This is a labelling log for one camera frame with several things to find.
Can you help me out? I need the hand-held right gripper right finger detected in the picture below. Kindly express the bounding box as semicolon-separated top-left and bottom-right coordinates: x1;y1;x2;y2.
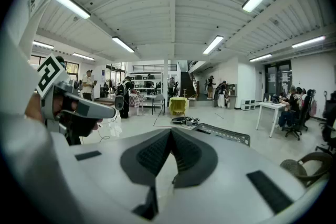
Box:
170;127;219;189

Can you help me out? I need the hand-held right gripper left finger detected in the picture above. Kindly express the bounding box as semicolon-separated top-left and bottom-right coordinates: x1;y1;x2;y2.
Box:
120;127;173;188

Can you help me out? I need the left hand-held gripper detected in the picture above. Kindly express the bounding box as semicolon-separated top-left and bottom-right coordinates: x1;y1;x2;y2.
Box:
35;54;117;138

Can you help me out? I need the person's left forearm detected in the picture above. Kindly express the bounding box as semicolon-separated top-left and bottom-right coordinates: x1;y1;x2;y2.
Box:
24;91;47;125

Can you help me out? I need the person's left hand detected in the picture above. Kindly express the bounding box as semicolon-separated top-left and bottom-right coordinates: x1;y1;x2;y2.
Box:
59;112;103;145

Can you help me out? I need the white metal shelving unit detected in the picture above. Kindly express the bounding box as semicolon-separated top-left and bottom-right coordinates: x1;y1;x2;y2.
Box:
130;70;165;108

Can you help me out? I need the yellow cloth covered table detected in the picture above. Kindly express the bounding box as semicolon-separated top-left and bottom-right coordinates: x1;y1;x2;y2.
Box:
168;97;190;116

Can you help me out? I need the grey chair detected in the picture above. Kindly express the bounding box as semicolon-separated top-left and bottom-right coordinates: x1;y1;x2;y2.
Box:
151;94;166;116

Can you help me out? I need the light rattan chair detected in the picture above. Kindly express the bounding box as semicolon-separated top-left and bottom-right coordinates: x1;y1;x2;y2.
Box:
187;93;200;108

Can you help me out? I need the black mezzanine railing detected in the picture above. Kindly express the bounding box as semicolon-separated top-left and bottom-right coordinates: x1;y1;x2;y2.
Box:
132;64;178;72

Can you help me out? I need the wooden cabinet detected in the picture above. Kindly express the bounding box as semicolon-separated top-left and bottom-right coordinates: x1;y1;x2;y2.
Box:
226;83;238;110

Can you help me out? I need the white drawer unit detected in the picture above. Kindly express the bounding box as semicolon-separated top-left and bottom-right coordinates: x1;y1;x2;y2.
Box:
240;99;257;111

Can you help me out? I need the dark staircase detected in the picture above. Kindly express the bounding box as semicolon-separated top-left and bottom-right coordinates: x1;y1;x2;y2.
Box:
180;71;197;99

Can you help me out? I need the white table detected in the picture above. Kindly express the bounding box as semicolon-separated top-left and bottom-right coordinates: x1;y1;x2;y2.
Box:
256;101;287;138

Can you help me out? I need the dark glass door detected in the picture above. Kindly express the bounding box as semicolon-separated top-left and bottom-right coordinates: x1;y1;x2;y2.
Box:
264;59;292;103

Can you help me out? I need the black office chair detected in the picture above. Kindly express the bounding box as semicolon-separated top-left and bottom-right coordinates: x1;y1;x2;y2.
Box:
314;91;336;156
285;89;314;141

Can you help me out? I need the brown wicker chair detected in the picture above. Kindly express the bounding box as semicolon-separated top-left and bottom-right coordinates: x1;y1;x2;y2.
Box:
279;152;333;188

